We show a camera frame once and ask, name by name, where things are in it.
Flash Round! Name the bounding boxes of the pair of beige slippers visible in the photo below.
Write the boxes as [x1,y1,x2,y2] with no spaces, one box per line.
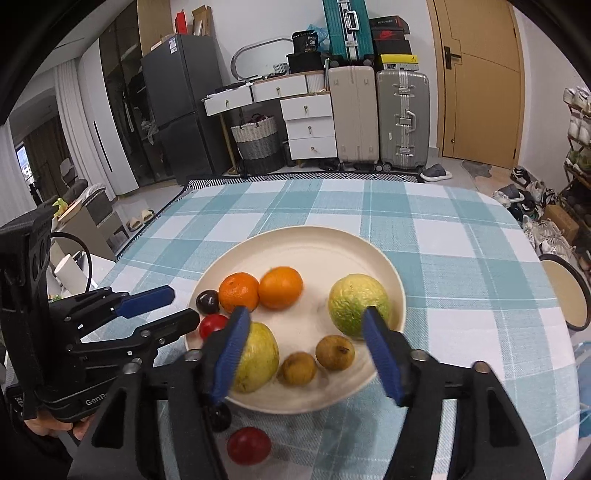
[126,209,156,232]

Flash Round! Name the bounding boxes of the stack of black shoe boxes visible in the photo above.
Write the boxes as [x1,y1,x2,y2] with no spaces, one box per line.
[372,16,411,56]

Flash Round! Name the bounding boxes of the person's left hand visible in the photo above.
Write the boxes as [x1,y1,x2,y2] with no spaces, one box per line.
[23,408,94,439]

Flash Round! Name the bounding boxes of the shoe rack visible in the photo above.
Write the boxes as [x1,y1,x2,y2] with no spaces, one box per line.
[558,85,591,224]

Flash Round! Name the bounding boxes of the green yellow guava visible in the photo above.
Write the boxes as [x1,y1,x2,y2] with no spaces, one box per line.
[328,274,392,337]

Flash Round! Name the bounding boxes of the yellow and black box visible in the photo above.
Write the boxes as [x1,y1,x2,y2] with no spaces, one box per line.
[380,54,420,70]

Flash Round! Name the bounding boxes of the silver suitcase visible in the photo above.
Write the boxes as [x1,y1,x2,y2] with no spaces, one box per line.
[375,69,431,174]

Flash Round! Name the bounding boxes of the black cable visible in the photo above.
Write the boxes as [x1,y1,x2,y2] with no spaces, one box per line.
[48,232,93,296]

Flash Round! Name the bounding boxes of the pale yellow guava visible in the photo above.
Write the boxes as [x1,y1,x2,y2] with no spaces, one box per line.
[229,322,280,394]

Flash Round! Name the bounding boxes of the dark glass cabinet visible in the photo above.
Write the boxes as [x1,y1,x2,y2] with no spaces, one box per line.
[99,4,153,186]

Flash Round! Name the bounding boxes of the round black-rimmed stool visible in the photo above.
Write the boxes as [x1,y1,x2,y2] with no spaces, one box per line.
[538,254,591,331]

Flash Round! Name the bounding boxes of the wooden door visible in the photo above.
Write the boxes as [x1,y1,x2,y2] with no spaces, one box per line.
[427,0,527,169]

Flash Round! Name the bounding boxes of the grey slipper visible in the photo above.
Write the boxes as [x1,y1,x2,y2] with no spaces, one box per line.
[420,164,452,182]

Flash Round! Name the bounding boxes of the teal suitcase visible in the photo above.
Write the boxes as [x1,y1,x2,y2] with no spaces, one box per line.
[322,0,374,65]

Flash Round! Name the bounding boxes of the large smooth orange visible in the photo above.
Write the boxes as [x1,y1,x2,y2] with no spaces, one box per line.
[257,266,304,310]

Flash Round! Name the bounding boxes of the beige suitcase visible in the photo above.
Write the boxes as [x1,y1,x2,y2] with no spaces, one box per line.
[327,65,378,172]

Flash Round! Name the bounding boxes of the brown longan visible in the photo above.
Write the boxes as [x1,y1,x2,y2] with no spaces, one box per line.
[281,352,318,387]
[316,335,356,371]

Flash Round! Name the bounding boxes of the beige low cabinet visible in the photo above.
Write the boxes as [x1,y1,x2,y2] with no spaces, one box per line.
[51,184,131,259]

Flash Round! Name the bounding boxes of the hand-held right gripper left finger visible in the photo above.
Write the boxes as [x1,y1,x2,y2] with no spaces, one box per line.
[67,305,252,480]

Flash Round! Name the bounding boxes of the dark grey fridge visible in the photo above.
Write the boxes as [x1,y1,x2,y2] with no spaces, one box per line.
[141,33,232,185]

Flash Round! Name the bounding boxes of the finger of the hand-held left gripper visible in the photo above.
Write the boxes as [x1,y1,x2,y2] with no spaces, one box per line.
[69,308,201,366]
[50,285,177,326]

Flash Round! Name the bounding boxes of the teal checked tablecloth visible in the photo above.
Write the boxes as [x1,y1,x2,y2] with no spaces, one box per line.
[69,178,583,480]

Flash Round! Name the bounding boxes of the red cherry tomato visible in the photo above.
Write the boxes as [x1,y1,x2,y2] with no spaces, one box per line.
[198,314,230,341]
[226,427,272,465]

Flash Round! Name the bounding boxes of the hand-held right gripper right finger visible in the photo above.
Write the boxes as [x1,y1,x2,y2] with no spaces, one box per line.
[361,305,548,480]

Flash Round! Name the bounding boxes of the dark purple plum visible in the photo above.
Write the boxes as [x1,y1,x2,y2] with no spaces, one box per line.
[196,289,221,315]

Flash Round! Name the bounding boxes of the pile of shoes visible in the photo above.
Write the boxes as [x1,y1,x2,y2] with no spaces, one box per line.
[492,165,583,265]

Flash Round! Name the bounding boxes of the small orange mandarin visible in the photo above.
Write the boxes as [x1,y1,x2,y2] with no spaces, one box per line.
[218,272,260,313]

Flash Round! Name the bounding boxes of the oval metal ring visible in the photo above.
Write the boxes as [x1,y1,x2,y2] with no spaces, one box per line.
[231,39,296,85]

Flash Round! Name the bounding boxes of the grey door mat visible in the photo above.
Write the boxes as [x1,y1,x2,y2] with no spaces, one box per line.
[462,159,493,179]

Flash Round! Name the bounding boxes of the white drawer desk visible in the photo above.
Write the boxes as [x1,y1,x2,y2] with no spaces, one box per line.
[203,71,340,169]

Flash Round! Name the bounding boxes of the cream oval plate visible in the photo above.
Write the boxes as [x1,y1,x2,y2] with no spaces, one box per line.
[185,226,407,413]

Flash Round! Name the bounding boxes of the woven laundry basket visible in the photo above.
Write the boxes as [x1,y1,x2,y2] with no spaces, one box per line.
[231,113,283,175]

